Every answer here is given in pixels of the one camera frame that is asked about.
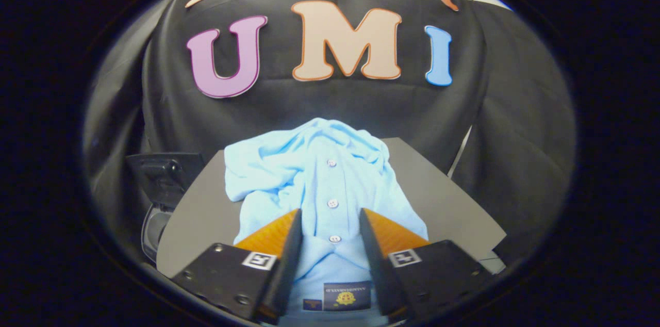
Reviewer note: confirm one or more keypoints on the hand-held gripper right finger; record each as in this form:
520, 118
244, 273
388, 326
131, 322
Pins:
374, 265

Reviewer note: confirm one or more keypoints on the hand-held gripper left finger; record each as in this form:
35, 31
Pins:
289, 265

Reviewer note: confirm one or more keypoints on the light blue shirt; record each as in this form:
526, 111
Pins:
330, 177

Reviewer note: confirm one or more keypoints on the black backdrop cloth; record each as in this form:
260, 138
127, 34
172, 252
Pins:
309, 105

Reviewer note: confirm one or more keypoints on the beige cabinet with grey frame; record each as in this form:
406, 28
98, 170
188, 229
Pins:
206, 213

